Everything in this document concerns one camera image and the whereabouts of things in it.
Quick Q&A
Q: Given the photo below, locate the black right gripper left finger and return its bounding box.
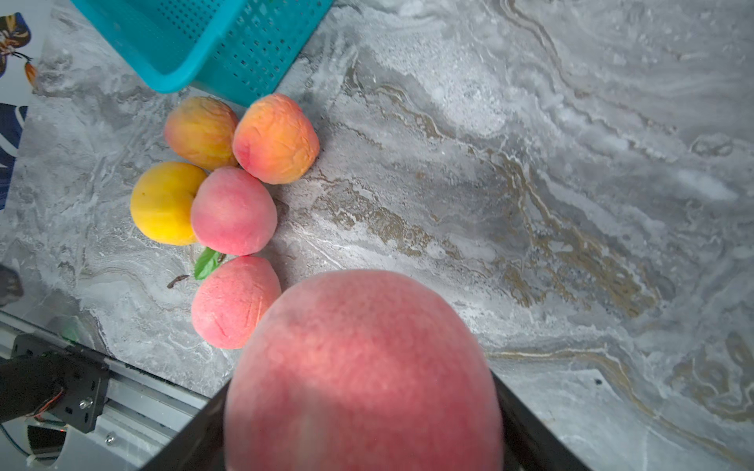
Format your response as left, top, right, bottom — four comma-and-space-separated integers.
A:
141, 383, 230, 471

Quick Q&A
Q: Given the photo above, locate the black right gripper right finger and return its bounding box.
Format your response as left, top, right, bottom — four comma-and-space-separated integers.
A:
492, 373, 590, 471

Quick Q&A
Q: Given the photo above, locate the yellow peach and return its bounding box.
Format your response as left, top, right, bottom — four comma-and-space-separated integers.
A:
130, 162, 207, 245

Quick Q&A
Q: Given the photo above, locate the orange pink peach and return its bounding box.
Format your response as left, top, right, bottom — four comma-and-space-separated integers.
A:
164, 96, 239, 171
232, 93, 320, 184

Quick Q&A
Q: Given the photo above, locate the teal plastic basket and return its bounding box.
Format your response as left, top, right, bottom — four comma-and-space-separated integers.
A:
74, 0, 332, 106

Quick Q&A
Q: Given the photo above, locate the aluminium front rail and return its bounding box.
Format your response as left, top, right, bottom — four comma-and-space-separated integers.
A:
1, 313, 208, 470

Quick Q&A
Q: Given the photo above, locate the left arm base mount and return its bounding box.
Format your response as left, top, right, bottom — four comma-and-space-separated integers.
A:
1, 334, 110, 433

